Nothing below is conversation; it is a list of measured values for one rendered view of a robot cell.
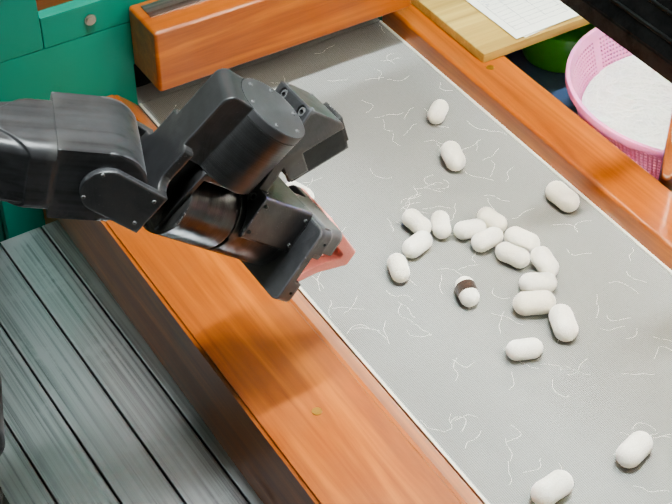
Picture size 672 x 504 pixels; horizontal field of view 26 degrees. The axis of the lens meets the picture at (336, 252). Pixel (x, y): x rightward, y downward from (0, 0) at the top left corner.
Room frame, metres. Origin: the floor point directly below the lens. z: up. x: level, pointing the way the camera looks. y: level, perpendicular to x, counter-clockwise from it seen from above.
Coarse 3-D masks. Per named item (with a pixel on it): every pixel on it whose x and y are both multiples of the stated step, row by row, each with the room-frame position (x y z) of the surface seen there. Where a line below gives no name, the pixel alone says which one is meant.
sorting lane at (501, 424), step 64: (256, 64) 1.30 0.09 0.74; (320, 64) 1.30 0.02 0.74; (384, 64) 1.30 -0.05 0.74; (384, 128) 1.18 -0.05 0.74; (448, 128) 1.18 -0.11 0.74; (320, 192) 1.08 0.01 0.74; (384, 192) 1.08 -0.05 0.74; (448, 192) 1.08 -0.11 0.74; (512, 192) 1.08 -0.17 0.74; (576, 192) 1.08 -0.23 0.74; (384, 256) 0.99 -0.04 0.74; (448, 256) 0.99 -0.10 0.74; (576, 256) 0.99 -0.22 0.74; (640, 256) 0.99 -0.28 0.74; (384, 320) 0.91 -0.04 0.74; (448, 320) 0.91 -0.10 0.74; (512, 320) 0.91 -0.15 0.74; (576, 320) 0.91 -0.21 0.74; (640, 320) 0.91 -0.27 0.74; (384, 384) 0.83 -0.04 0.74; (448, 384) 0.83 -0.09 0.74; (512, 384) 0.83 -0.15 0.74; (576, 384) 0.83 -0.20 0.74; (640, 384) 0.83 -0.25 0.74; (448, 448) 0.76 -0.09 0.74; (512, 448) 0.76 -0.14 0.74; (576, 448) 0.76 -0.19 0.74
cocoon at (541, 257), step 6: (540, 246) 0.98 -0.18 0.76; (534, 252) 0.98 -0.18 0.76; (540, 252) 0.97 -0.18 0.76; (546, 252) 0.97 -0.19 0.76; (534, 258) 0.97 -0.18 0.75; (540, 258) 0.97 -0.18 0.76; (546, 258) 0.96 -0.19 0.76; (552, 258) 0.97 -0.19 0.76; (534, 264) 0.97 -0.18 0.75; (540, 264) 0.96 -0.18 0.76; (546, 264) 0.96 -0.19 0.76; (552, 264) 0.96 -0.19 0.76; (558, 264) 0.96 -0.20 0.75; (540, 270) 0.96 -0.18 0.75; (546, 270) 0.95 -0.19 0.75; (552, 270) 0.95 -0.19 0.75; (558, 270) 0.96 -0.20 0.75
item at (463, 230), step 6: (462, 222) 1.02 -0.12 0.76; (468, 222) 1.02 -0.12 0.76; (474, 222) 1.02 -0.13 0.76; (480, 222) 1.02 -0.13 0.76; (456, 228) 1.01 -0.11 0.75; (462, 228) 1.01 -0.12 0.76; (468, 228) 1.01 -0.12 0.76; (474, 228) 1.01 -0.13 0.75; (480, 228) 1.01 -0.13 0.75; (486, 228) 1.02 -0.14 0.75; (456, 234) 1.01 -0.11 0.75; (462, 234) 1.01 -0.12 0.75; (468, 234) 1.01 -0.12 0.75; (474, 234) 1.01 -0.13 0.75
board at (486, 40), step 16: (416, 0) 1.37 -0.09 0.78; (432, 0) 1.36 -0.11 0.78; (448, 0) 1.36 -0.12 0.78; (464, 0) 1.36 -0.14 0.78; (432, 16) 1.34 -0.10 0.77; (448, 16) 1.33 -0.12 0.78; (464, 16) 1.33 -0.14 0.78; (480, 16) 1.33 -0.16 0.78; (576, 16) 1.33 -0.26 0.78; (448, 32) 1.32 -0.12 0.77; (464, 32) 1.30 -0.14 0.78; (480, 32) 1.30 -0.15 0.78; (496, 32) 1.30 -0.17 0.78; (544, 32) 1.30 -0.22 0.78; (560, 32) 1.31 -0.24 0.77; (480, 48) 1.27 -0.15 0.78; (496, 48) 1.27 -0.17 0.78; (512, 48) 1.28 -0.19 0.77
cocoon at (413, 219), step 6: (408, 210) 1.03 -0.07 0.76; (414, 210) 1.03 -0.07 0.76; (402, 216) 1.03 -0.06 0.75; (408, 216) 1.03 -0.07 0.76; (414, 216) 1.02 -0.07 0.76; (420, 216) 1.02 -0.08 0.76; (408, 222) 1.02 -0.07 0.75; (414, 222) 1.02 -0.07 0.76; (420, 222) 1.02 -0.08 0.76; (426, 222) 1.02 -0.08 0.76; (414, 228) 1.01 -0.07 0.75; (420, 228) 1.01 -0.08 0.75; (426, 228) 1.01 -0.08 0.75
